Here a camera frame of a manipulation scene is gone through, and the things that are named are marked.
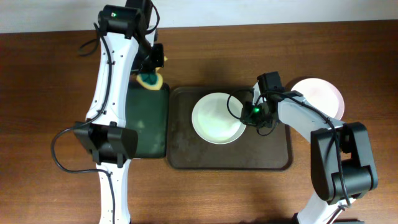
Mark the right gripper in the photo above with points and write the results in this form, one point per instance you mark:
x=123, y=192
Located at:
x=247, y=117

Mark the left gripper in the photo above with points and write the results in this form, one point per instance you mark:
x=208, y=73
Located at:
x=159, y=63

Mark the green and yellow sponge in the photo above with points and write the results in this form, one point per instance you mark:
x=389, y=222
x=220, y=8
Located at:
x=151, y=80

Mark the white plate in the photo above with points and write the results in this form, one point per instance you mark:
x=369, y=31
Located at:
x=212, y=121
x=323, y=95

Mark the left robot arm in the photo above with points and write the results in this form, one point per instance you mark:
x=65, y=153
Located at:
x=128, y=46

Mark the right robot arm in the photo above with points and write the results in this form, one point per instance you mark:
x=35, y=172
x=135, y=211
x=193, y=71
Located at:
x=341, y=158

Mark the small black tray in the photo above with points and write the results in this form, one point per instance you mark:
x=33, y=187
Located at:
x=147, y=112

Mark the large brown serving tray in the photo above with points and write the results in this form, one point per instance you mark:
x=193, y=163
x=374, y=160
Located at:
x=186, y=150

